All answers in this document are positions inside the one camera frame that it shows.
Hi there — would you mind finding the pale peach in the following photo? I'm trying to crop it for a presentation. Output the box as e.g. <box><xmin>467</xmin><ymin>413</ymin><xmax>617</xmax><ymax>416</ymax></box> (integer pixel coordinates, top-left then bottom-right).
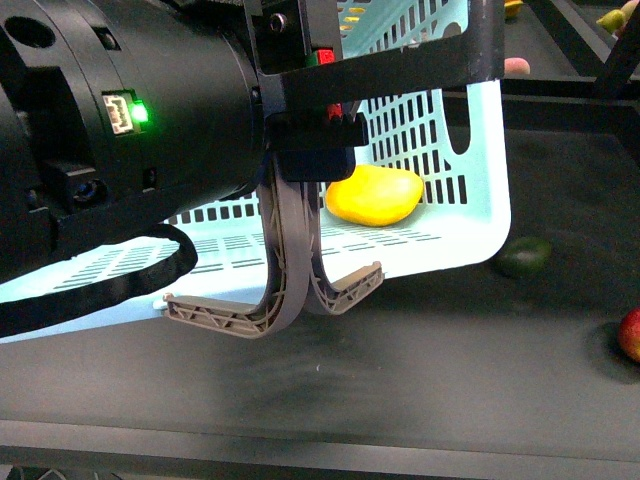
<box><xmin>504</xmin><ymin>57</ymin><xmax>531</xmax><ymax>76</ymax></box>

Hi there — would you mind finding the green apple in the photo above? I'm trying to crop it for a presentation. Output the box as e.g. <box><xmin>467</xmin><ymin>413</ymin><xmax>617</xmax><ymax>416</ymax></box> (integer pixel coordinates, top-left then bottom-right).
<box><xmin>596</xmin><ymin>9</ymin><xmax>626</xmax><ymax>35</ymax></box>

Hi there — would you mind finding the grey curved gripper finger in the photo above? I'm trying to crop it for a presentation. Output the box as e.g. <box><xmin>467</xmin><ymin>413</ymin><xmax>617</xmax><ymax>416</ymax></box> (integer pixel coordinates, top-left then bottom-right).
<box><xmin>164</xmin><ymin>154</ymin><xmax>311</xmax><ymax>340</ymax></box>
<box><xmin>304</xmin><ymin>182</ymin><xmax>384</xmax><ymax>315</ymax></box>

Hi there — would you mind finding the light blue plastic basket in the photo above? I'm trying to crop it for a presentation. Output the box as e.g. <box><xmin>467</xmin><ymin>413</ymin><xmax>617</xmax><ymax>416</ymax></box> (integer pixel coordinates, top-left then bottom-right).
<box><xmin>0</xmin><ymin>0</ymin><xmax>514</xmax><ymax>346</ymax></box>

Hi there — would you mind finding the dark green avocado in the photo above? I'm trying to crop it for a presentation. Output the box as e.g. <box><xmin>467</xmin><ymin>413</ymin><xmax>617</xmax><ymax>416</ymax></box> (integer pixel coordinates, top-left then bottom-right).
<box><xmin>492</xmin><ymin>237</ymin><xmax>552</xmax><ymax>279</ymax></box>

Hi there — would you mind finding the red yellow apple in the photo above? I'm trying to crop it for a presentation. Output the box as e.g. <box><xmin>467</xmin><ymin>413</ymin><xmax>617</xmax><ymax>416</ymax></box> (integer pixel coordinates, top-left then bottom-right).
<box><xmin>617</xmin><ymin>308</ymin><xmax>640</xmax><ymax>363</ymax></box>

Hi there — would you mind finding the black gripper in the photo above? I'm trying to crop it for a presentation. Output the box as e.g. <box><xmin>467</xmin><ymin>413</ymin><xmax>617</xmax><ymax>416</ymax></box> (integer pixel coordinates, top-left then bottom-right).
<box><xmin>244</xmin><ymin>1</ymin><xmax>504</xmax><ymax>181</ymax></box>

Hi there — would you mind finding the yellow mango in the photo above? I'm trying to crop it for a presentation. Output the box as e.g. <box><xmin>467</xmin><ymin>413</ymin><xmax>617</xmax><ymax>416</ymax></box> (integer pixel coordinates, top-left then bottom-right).
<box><xmin>325</xmin><ymin>164</ymin><xmax>423</xmax><ymax>227</ymax></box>

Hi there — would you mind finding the black cable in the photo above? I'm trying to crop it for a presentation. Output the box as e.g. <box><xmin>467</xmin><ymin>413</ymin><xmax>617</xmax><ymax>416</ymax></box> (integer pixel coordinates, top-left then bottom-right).
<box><xmin>0</xmin><ymin>223</ymin><xmax>200</xmax><ymax>339</ymax></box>

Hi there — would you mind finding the black metal rack post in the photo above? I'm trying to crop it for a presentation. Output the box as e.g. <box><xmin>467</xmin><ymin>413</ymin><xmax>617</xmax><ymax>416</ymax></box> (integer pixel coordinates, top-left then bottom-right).
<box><xmin>594</xmin><ymin>0</ymin><xmax>639</xmax><ymax>99</ymax></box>

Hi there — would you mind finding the yellow green star fruit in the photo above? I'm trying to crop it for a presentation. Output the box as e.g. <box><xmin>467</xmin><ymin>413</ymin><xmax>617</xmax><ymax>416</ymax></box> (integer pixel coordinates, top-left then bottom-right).
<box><xmin>504</xmin><ymin>0</ymin><xmax>524</xmax><ymax>20</ymax></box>

